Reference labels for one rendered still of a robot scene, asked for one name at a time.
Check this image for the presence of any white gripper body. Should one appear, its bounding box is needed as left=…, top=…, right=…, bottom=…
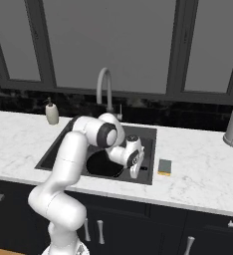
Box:
left=129, top=152, right=145, bottom=179

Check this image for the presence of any grey and yellow sponge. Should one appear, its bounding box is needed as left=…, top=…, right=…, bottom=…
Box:
left=156, top=158, right=173, bottom=177

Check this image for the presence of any dark sink basin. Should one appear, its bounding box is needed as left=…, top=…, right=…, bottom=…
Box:
left=34, top=116, right=158, bottom=186

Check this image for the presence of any black pan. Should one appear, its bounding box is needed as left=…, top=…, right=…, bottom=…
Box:
left=85, top=148, right=125, bottom=178

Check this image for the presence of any dark panel under sink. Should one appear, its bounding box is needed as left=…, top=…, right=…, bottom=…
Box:
left=66, top=189, right=152, bottom=217

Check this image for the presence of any dark cupboard door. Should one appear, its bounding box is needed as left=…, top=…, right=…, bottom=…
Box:
left=176, top=228, right=233, bottom=255
left=93, top=208, right=166, bottom=255
left=76, top=207, right=96, bottom=255

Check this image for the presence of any dark drawer front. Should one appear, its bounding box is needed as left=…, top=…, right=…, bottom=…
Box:
left=184, top=209, right=233, bottom=241
left=0, top=178, right=37, bottom=218

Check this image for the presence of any grey curved tap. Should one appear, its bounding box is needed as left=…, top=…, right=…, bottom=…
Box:
left=96, top=67, right=124, bottom=122

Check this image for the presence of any beige soap dispenser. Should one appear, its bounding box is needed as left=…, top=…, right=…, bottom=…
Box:
left=44, top=97, right=61, bottom=127

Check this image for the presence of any dark framed window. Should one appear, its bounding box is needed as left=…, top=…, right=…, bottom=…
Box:
left=0, top=0, right=233, bottom=107

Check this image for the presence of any silver cupboard handle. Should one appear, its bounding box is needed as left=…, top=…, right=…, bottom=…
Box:
left=83, top=217, right=92, bottom=243
left=183, top=235, right=196, bottom=255
left=97, top=219, right=106, bottom=246

